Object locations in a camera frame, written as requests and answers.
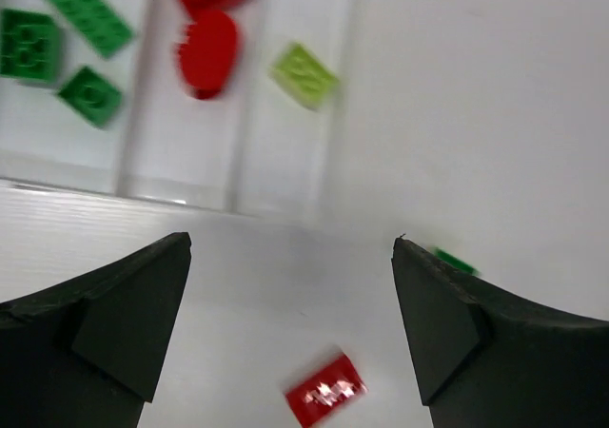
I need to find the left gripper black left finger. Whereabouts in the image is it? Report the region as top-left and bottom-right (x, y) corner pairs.
(1, 232), (191, 427)

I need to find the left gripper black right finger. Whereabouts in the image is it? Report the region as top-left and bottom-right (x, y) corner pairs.
(391, 238), (608, 427)

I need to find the green slope lego piece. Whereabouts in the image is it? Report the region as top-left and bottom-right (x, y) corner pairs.
(432, 247), (480, 277)

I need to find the red 2x4 lego brick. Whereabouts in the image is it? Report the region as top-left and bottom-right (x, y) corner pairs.
(283, 350), (368, 428)

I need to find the small green 2x2 lego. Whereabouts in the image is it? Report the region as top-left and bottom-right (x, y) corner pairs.
(56, 66), (123, 128)

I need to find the green half-round lego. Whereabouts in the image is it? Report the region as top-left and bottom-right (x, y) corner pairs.
(1, 8), (62, 85)

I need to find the dark green 2x4 lego brick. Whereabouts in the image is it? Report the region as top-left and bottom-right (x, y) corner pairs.
(47, 0), (134, 59)

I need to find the red flower print lego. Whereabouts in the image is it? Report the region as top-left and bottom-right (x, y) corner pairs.
(175, 10), (241, 100)

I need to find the lime 2x2 lego brick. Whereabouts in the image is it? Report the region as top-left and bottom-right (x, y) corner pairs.
(269, 42), (339, 110)

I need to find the white divided sorting tray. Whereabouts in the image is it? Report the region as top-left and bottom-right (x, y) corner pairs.
(1, 0), (358, 220)

